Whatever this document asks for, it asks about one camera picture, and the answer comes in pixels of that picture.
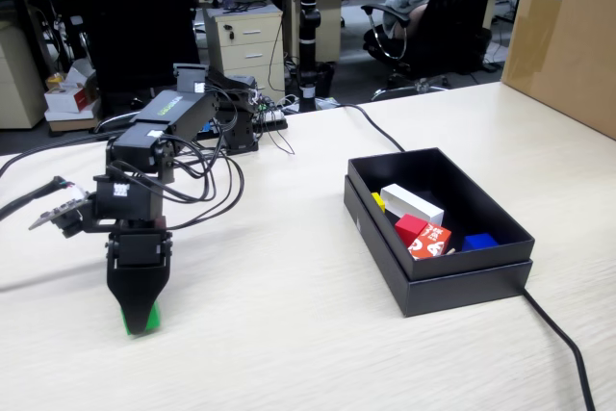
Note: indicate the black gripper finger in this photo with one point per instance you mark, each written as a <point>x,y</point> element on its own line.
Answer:
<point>137,295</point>

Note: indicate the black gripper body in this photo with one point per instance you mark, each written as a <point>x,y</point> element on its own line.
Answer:
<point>139,249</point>

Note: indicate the green wooden cube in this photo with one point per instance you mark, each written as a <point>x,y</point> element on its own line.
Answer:
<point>156,318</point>

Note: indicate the yellow wooden cube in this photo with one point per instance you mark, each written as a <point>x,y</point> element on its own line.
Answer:
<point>378,201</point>

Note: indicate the red wooden cube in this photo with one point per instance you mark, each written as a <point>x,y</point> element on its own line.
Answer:
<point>409,228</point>

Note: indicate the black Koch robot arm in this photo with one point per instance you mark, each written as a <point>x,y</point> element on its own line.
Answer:
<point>178,110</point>

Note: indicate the white red cardboard box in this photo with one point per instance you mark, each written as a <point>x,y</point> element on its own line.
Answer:
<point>67,99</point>

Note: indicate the white rectangular box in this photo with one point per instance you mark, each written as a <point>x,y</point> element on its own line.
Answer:
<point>414,204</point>

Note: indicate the orange printed small box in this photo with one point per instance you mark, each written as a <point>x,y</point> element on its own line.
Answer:
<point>433,242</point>

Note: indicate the black open box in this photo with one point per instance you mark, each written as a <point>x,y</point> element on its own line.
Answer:
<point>457,295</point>

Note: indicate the black box tray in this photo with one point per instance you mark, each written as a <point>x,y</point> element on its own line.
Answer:
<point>481,189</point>

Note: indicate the large brown cardboard box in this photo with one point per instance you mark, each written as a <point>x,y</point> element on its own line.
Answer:
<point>563,45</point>

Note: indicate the beige side cabinet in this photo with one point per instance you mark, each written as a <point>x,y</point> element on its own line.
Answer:
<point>19,84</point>

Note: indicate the black mesh office chair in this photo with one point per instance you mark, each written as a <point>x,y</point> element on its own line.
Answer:
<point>139,21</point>

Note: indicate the beige drawer cabinet with lock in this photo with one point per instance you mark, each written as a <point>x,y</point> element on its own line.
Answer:
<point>250,45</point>

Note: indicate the black vertical pole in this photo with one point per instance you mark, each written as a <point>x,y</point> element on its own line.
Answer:
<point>309,21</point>

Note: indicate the plain beige cabinet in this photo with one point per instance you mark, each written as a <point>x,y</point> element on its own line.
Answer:
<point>331,21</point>

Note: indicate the blue wooden cube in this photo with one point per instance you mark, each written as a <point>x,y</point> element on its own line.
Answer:
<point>479,242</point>

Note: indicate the black office chair chrome arms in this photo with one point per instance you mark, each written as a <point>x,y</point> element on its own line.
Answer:
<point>457,21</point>

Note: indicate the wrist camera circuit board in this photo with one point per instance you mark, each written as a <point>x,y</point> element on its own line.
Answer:
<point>62,211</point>

